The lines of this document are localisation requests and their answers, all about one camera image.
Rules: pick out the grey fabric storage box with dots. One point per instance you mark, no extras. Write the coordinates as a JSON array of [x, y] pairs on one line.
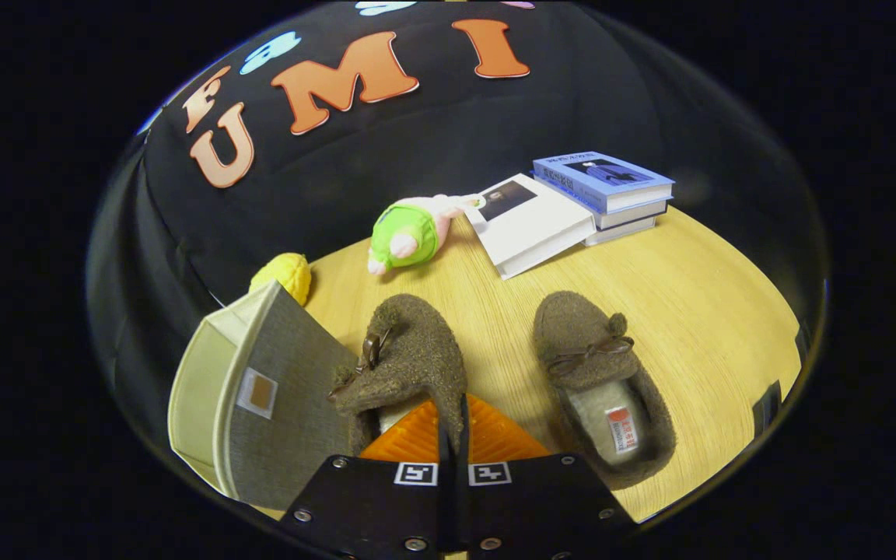
[[292, 412]]

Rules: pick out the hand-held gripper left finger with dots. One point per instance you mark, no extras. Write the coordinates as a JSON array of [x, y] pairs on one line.
[[370, 505]]

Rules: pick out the thin paperback book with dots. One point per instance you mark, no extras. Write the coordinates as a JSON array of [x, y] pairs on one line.
[[635, 214], [623, 231]]

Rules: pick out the blue book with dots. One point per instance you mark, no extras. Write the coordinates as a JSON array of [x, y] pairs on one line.
[[611, 175]]

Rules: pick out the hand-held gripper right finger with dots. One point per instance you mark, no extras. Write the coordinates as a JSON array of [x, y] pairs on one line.
[[541, 505]]

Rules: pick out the black backdrop cloth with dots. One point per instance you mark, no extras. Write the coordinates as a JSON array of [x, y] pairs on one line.
[[432, 148]]

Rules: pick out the brown fuzzy slipper shoe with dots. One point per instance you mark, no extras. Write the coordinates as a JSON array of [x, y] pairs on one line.
[[421, 350], [580, 334]]

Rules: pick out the small black block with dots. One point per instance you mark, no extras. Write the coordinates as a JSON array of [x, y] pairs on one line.
[[767, 408]]

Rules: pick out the green and white plush toy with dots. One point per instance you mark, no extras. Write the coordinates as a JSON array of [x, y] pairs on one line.
[[405, 233]]

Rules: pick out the white book with portrait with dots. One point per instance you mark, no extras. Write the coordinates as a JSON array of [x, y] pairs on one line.
[[533, 229]]

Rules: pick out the yellow plush ball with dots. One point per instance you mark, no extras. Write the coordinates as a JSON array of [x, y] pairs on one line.
[[285, 276]]

